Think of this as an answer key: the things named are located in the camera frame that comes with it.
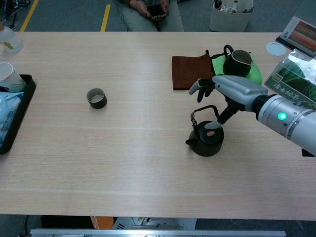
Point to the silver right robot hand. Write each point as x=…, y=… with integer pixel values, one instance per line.
x=237, y=86

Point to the small grey tea cup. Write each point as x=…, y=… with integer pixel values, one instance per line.
x=96, y=100

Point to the robot base under table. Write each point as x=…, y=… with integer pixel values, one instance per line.
x=153, y=223

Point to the black ceramic pitcher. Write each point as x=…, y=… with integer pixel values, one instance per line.
x=234, y=69

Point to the green cloth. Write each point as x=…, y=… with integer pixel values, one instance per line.
x=255, y=74

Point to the brown cloth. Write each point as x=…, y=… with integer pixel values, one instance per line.
x=190, y=71

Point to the white round lid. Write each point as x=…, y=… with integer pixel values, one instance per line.
x=276, y=49

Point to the green tea box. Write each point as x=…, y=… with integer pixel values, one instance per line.
x=293, y=81

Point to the white storage bin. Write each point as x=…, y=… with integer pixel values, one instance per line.
x=229, y=21

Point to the smartphone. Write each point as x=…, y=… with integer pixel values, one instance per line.
x=155, y=10

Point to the seated person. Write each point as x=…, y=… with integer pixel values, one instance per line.
x=138, y=21

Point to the orange brown stool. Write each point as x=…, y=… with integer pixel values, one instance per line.
x=101, y=222

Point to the black plastic tray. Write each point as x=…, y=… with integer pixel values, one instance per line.
x=24, y=98

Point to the white paper cup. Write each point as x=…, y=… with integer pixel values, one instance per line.
x=10, y=79

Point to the blue wet wipes pack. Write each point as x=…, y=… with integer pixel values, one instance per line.
x=8, y=111

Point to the clear plastic bottle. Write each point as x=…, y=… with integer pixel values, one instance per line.
x=11, y=40

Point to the aluminium rail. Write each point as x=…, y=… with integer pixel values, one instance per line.
x=158, y=233

